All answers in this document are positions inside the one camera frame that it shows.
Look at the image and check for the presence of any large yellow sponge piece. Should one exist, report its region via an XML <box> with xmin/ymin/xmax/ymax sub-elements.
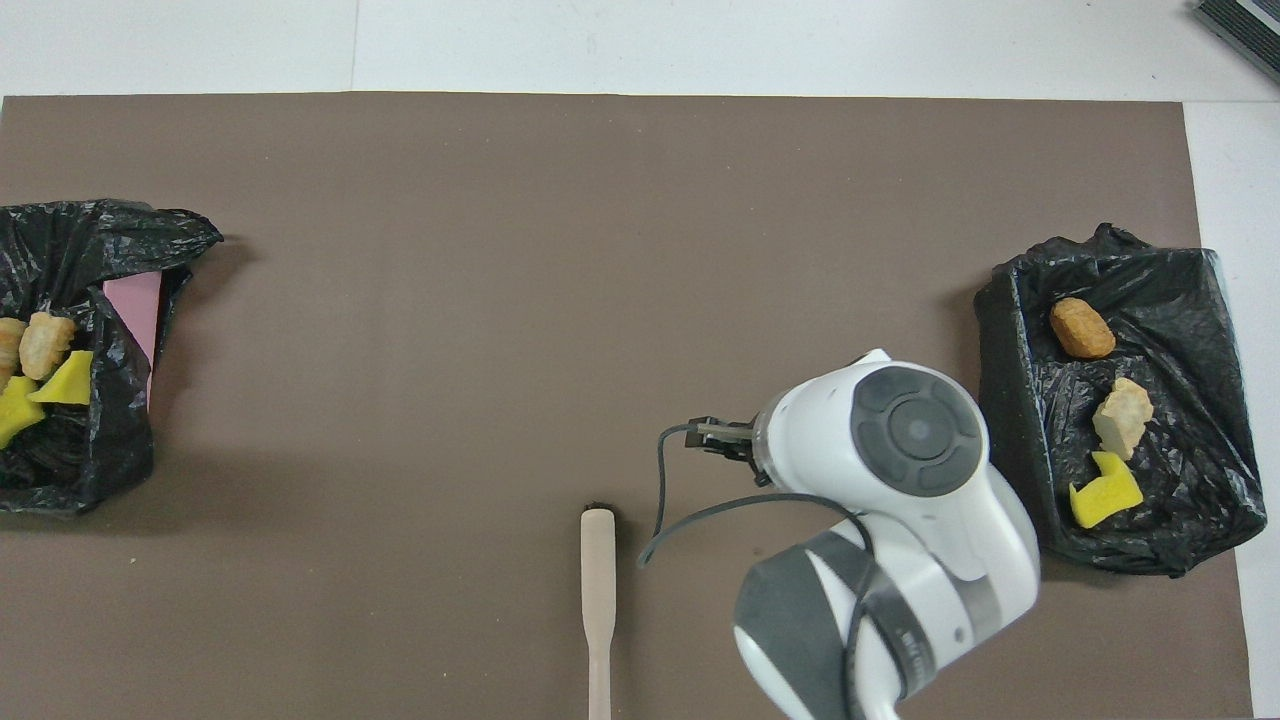
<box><xmin>0</xmin><ymin>375</ymin><xmax>47</xmax><ymax>450</ymax></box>

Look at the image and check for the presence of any orange striped croissant toy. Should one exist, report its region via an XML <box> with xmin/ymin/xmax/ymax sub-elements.
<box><xmin>18</xmin><ymin>311</ymin><xmax>78</xmax><ymax>382</ymax></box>
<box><xmin>0</xmin><ymin>317</ymin><xmax>28</xmax><ymax>393</ymax></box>

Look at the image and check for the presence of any brown table mat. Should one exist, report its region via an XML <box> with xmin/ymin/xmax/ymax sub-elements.
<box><xmin>0</xmin><ymin>92</ymin><xmax>1256</xmax><ymax>720</ymax></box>

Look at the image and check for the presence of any grey slatted panel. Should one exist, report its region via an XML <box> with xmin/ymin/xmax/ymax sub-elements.
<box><xmin>1192</xmin><ymin>0</ymin><xmax>1280</xmax><ymax>86</ymax></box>

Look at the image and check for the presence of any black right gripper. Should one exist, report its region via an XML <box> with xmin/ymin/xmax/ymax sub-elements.
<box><xmin>685</xmin><ymin>415</ymin><xmax>774</xmax><ymax>488</ymax></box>

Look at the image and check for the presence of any beige hand brush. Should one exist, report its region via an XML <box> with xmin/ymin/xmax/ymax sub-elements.
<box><xmin>579</xmin><ymin>502</ymin><xmax>618</xmax><ymax>720</ymax></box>

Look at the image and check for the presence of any cream sponge chunk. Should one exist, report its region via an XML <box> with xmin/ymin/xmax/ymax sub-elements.
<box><xmin>1092</xmin><ymin>376</ymin><xmax>1155</xmax><ymax>462</ymax></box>

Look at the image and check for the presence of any small yellow sponge wedge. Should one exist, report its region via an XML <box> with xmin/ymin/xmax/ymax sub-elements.
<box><xmin>28</xmin><ymin>349</ymin><xmax>95</xmax><ymax>407</ymax></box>

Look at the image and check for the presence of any black bag lined bin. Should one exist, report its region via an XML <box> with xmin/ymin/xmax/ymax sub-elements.
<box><xmin>974</xmin><ymin>222</ymin><xmax>1269</xmax><ymax>577</ymax></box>

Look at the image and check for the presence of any black bag over pink bin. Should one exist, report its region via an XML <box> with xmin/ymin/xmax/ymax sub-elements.
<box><xmin>0</xmin><ymin>198</ymin><xmax>224</xmax><ymax>516</ymax></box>

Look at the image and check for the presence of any pink bin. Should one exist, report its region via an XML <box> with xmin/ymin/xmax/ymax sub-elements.
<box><xmin>102</xmin><ymin>270</ymin><xmax>164</xmax><ymax>386</ymax></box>

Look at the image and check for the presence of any brown sponge chunk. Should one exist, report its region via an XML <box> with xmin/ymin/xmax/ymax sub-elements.
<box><xmin>1049</xmin><ymin>297</ymin><xmax>1117</xmax><ymax>360</ymax></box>

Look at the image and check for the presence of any green and yellow sponge piece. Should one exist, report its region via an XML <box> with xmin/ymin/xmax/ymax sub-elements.
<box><xmin>1069</xmin><ymin>450</ymin><xmax>1145</xmax><ymax>530</ymax></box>

